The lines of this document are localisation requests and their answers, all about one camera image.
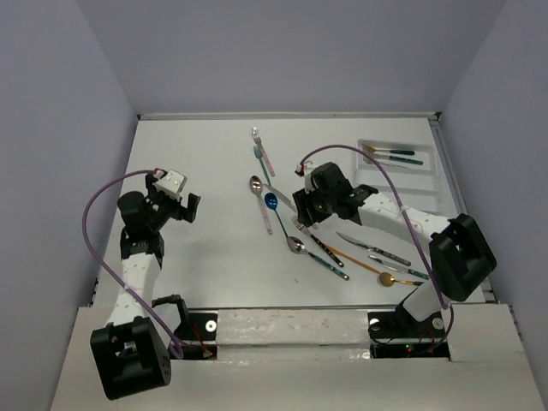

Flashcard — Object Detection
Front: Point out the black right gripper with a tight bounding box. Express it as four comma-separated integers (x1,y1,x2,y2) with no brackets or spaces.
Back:
293,182,337,226

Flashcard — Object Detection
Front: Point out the silver fork teal speckled handle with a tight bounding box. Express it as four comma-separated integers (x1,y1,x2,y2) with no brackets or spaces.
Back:
375,155,424,165

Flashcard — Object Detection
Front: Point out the gold fork green handle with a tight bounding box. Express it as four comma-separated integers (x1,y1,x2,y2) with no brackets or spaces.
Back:
363,145,415,156

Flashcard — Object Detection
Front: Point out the silver fork slim handle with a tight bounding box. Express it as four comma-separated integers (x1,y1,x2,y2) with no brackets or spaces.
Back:
364,158,408,169

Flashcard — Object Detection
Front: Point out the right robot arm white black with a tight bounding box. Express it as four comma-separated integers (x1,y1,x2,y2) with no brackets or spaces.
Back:
292,162,497,339

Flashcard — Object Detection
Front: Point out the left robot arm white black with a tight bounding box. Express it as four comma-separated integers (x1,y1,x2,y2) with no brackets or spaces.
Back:
90,170,200,401

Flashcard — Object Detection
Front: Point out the blue spoon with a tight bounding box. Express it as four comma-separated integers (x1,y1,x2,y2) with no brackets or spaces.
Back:
264,192,289,239

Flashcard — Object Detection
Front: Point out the small silver knife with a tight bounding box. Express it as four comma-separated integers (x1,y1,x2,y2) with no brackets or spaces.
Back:
368,255,429,279

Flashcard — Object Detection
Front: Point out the white compartment tray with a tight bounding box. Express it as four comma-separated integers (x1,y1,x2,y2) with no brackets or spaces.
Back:
354,139,441,214

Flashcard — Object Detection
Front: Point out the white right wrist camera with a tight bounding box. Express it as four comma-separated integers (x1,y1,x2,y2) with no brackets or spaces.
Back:
295,160,316,193

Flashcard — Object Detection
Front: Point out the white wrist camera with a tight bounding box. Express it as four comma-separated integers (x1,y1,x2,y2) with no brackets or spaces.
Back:
153,170,188,201
295,160,316,193

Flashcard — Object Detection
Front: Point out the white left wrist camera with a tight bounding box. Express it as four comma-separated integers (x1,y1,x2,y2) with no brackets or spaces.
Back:
153,170,188,201

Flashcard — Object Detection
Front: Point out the silver knife pink handle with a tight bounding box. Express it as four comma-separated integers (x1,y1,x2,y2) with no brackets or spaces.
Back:
263,183,297,214

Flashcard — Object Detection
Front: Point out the silver fork black speckled handle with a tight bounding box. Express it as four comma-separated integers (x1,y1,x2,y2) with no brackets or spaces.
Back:
291,214,344,268

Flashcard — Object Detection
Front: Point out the silver spoon teal speckled handle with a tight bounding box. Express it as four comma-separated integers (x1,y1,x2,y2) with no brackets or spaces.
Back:
286,236,350,281

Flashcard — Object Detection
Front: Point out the silver spoon pink handle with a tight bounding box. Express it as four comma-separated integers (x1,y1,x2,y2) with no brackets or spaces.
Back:
249,176,273,235

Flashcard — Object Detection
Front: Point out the knife black speckled handle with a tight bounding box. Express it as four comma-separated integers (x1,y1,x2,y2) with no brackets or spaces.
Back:
336,231,411,266

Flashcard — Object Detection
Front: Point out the silver fork pink handle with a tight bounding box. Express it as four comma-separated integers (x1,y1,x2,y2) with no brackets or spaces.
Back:
251,127,276,176

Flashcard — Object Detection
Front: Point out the gold spoon orange handle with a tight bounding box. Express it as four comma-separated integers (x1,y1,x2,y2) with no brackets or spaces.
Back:
324,245,381,275

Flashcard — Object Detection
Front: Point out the gold utensil teal handle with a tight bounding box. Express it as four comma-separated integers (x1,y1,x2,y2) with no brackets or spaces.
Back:
378,272,422,287

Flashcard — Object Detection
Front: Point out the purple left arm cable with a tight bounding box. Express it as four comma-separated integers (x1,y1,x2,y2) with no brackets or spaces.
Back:
81,169,185,360

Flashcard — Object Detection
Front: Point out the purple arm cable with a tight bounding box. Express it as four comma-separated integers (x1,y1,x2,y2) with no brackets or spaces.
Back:
81,169,185,360
295,144,456,354

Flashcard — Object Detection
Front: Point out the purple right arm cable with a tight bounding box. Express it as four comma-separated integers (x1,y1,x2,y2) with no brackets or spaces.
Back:
295,144,456,354

